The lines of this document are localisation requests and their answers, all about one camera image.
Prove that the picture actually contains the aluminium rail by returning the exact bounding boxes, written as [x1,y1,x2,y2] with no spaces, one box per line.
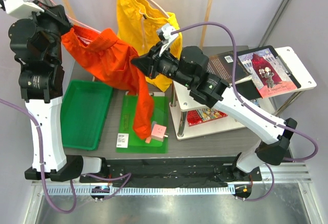
[44,163,312,199]

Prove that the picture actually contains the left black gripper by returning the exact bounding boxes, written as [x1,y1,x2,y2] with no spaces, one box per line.
[22,0,73,66]

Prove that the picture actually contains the wooden clothes rack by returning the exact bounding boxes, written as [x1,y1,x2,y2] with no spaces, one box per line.
[51,0,218,82]

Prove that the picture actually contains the black hardcover book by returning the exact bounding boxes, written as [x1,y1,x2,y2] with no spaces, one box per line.
[207,51,252,85]

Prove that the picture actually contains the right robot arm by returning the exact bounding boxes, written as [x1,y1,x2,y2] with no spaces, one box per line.
[131,43,297,180]

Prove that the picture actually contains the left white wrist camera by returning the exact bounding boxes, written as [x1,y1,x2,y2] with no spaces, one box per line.
[2,0,45,19]

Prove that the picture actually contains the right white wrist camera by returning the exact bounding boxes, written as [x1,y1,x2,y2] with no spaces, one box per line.
[156,24,179,56]

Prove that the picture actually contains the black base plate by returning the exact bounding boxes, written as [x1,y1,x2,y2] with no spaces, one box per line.
[95,157,262,185]

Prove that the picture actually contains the red treehouse book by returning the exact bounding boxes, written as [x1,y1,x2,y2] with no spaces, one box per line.
[187,108,228,127]

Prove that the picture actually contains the green clipboard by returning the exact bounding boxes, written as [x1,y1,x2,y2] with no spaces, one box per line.
[116,92,169,154]

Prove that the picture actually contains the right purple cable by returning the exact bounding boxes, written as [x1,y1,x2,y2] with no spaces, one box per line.
[171,22,320,201]

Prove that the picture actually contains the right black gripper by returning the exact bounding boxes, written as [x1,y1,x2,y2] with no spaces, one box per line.
[131,42,193,89]

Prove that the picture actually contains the orange blue highlighter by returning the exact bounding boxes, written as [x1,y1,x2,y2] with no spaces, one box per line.
[145,137,152,144]

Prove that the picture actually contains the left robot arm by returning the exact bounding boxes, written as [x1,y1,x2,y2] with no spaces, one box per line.
[8,0,109,182]

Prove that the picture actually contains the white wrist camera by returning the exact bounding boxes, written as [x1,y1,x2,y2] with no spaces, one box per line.
[2,0,45,19]
[156,24,179,56]

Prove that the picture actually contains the pink cube power adapter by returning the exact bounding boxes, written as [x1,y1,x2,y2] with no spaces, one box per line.
[151,124,168,142]

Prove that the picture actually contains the orange shorts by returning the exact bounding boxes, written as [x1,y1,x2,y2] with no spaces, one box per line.
[61,26,154,139]

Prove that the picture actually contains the yellow shorts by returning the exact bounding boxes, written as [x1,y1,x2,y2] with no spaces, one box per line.
[116,0,183,93]

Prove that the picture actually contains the white two-tier shelf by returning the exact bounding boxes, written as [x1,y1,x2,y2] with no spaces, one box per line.
[170,47,317,140]

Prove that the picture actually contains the pink wire hanger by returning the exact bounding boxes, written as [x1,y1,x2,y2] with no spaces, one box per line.
[49,0,101,33]

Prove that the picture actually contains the green plastic tray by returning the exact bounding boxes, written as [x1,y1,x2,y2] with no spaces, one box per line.
[60,80,113,151]

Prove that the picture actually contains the illustrated red castle book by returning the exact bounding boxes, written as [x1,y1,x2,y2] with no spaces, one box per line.
[237,49,298,99]

